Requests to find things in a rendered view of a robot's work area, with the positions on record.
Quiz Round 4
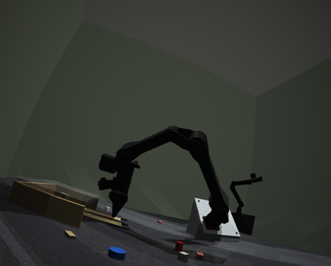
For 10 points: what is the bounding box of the blue cylinder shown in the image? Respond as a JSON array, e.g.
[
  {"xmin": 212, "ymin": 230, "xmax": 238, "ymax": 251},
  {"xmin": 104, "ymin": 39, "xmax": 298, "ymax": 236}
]
[{"xmin": 108, "ymin": 247, "xmax": 126, "ymax": 260}]

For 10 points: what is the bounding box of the small tan flat block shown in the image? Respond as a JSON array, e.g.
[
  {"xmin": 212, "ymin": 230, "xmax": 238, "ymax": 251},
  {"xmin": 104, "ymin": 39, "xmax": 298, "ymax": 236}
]
[{"xmin": 64, "ymin": 231, "xmax": 76, "ymax": 239}]

